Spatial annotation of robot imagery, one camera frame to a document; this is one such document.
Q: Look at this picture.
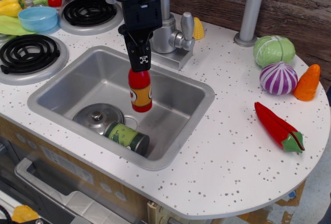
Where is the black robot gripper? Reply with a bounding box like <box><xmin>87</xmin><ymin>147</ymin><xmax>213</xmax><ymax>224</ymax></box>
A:
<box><xmin>117</xmin><ymin>0</ymin><xmax>162</xmax><ymax>72</ymax></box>

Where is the red toy sauce bottle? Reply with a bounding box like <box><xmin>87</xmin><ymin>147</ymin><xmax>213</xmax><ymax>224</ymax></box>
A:
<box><xmin>128</xmin><ymin>69</ymin><xmax>152</xmax><ymax>113</ymax></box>

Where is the grey toy sink basin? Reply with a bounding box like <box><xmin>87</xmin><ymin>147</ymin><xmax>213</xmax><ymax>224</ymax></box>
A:
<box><xmin>27</xmin><ymin>46</ymin><xmax>215</xmax><ymax>170</ymax></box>

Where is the silver toy faucet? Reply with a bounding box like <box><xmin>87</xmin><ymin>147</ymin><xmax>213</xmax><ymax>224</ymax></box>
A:
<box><xmin>151</xmin><ymin>0</ymin><xmax>195</xmax><ymax>70</ymax></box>

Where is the yellow toy corn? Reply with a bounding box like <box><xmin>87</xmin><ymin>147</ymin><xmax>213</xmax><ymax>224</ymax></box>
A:
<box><xmin>193</xmin><ymin>17</ymin><xmax>204</xmax><ymax>40</ymax></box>

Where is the middle black stove burner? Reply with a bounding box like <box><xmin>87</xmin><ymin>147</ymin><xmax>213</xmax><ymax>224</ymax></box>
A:
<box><xmin>58</xmin><ymin>0</ymin><xmax>123</xmax><ymax>36</ymax></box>

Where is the silver pot lid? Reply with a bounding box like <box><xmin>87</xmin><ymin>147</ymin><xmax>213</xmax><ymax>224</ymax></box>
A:
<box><xmin>73</xmin><ymin>103</ymin><xmax>125</xmax><ymax>135</ymax></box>

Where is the green toy can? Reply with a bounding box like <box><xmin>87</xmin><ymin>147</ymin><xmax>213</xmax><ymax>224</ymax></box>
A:
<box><xmin>103</xmin><ymin>122</ymin><xmax>150</xmax><ymax>156</ymax></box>

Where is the light blue toy bowl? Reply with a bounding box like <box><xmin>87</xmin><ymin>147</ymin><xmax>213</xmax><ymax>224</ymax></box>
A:
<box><xmin>18</xmin><ymin>6</ymin><xmax>58</xmax><ymax>32</ymax></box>

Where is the front black stove burner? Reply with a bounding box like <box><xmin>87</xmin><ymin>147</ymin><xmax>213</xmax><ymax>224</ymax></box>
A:
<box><xmin>1</xmin><ymin>34</ymin><xmax>69</xmax><ymax>85</ymax></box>

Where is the green toy cabbage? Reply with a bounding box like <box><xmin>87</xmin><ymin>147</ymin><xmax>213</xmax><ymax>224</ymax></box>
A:
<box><xmin>253</xmin><ymin>35</ymin><xmax>296</xmax><ymax>68</ymax></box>

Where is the light green toy leaf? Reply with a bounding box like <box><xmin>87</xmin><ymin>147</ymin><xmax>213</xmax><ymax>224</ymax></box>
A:
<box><xmin>0</xmin><ymin>16</ymin><xmax>36</xmax><ymax>36</ymax></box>

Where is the yellow toy bell pepper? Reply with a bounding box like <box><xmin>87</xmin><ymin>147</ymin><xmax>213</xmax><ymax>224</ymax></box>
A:
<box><xmin>0</xmin><ymin>0</ymin><xmax>26</xmax><ymax>17</ymax></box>

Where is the purple toy onion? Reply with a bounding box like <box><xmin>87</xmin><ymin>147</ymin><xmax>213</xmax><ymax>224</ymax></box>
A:
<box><xmin>260</xmin><ymin>62</ymin><xmax>298</xmax><ymax>95</ymax></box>

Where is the orange toy carrot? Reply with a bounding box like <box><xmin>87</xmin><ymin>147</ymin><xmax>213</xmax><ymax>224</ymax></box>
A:
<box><xmin>293</xmin><ymin>64</ymin><xmax>321</xmax><ymax>101</ymax></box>

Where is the red toy chili pepper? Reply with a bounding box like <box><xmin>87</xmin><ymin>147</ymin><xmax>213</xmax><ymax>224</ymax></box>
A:
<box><xmin>254</xmin><ymin>102</ymin><xmax>305</xmax><ymax>153</ymax></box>

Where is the yellow toy under counter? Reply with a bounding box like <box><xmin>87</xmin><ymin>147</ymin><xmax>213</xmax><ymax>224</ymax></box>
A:
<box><xmin>11</xmin><ymin>205</ymin><xmax>39</xmax><ymax>223</ymax></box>

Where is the grey oven door handle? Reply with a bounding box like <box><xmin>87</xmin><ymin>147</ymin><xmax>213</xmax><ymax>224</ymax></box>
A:
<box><xmin>15</xmin><ymin>158</ymin><xmax>135</xmax><ymax>223</ymax></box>

